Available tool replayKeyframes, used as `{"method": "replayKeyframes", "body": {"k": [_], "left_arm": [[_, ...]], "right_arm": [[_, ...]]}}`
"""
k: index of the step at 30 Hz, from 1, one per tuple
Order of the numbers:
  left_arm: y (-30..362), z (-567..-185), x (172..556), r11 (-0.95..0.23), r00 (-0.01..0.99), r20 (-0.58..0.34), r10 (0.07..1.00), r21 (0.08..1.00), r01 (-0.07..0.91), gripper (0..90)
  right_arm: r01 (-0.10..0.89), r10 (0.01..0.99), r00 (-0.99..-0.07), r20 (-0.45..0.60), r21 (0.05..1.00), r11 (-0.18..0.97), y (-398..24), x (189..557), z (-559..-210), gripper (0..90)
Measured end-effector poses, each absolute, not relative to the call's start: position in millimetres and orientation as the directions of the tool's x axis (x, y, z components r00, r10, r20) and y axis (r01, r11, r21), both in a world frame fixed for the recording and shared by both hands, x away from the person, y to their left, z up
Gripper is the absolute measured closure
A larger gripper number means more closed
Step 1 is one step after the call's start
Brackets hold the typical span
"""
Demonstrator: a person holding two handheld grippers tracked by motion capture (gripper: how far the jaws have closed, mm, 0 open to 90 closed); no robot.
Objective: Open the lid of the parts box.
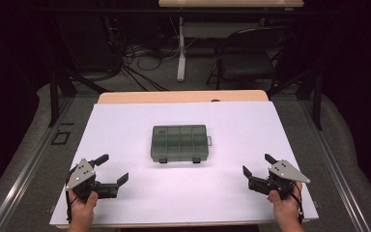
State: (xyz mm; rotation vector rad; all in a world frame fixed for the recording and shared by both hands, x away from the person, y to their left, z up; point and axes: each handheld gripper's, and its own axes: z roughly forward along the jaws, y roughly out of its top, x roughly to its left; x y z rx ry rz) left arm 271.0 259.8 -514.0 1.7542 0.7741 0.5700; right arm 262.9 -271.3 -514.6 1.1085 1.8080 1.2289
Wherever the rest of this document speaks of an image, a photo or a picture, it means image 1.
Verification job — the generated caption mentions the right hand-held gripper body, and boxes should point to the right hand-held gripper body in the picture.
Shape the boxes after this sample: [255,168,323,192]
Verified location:
[247,159,311,198]

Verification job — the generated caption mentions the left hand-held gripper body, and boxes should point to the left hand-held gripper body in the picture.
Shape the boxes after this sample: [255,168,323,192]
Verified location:
[65,158,120,203]

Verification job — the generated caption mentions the grey clear plastic organizer box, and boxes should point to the grey clear plastic organizer box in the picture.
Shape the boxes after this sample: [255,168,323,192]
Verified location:
[150,124,214,164]

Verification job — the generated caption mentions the person's left hand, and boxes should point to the person's left hand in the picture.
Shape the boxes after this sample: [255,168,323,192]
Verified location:
[67,190,99,232]

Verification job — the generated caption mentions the person's right hand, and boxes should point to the person's right hand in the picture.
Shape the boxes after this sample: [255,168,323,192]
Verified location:
[267,181,304,232]

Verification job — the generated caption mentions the white board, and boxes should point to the white board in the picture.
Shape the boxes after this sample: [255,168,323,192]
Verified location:
[49,101,320,227]

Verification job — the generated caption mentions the black metal stand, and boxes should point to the black metal stand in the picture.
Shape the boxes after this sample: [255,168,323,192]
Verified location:
[47,68,111,129]
[266,68,324,131]

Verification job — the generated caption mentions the wooden table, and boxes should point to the wooden table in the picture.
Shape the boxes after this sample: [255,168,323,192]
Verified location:
[55,89,314,230]

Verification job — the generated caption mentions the black folding chair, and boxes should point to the black folding chair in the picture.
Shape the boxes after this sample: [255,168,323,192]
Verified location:
[205,26,298,92]

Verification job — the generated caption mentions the white-legged wooden desk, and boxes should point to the white-legged wooden desk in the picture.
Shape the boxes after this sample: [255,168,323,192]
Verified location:
[157,0,305,83]

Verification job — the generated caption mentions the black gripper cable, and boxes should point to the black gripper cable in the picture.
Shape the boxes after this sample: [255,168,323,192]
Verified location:
[290,182,305,225]
[65,165,78,224]

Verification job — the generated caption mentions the aluminium floor rail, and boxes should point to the aluminium floor rail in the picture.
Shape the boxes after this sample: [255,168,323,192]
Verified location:
[299,96,371,232]
[0,96,75,232]

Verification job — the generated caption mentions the bundle of floor cables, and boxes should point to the bundle of floor cables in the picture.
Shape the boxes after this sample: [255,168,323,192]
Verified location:
[107,15,196,93]

